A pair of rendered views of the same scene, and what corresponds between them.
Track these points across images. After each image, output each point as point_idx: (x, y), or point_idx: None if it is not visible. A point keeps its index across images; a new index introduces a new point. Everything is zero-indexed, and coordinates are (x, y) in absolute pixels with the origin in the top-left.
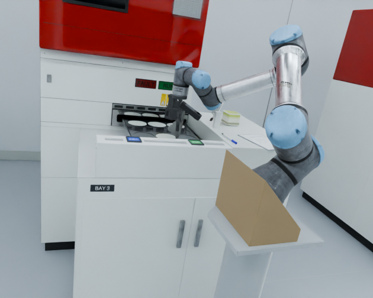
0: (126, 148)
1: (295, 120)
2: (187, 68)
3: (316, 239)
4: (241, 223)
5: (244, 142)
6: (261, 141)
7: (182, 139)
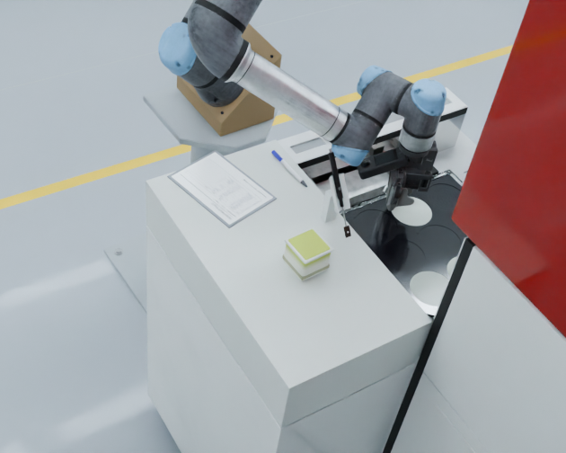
0: None
1: None
2: (411, 82)
3: (152, 95)
4: None
5: (260, 169)
6: (226, 182)
7: None
